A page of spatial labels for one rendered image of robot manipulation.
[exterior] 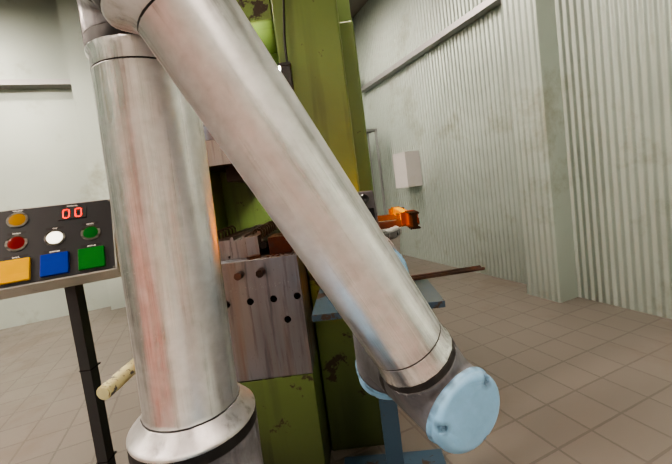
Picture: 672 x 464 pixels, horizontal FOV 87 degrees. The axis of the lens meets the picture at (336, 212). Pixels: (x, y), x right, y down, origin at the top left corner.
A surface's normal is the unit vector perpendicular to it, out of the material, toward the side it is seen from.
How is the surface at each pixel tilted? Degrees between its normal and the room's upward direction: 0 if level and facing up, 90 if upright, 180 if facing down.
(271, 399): 90
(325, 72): 90
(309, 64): 90
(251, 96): 93
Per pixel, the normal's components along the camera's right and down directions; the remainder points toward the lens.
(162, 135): 0.58, -0.01
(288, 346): 0.00, 0.07
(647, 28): -0.92, 0.14
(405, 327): 0.29, 0.07
